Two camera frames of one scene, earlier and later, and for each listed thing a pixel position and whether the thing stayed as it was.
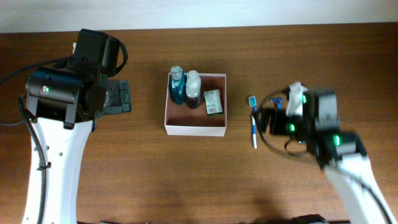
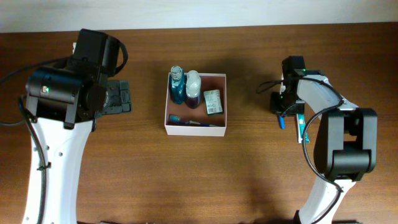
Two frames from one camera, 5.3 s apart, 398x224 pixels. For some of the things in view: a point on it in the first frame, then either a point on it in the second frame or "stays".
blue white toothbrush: (252, 103) to (174, 118)
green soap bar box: (213, 102) stays
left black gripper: (122, 99) stays
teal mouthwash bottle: (177, 84) stays
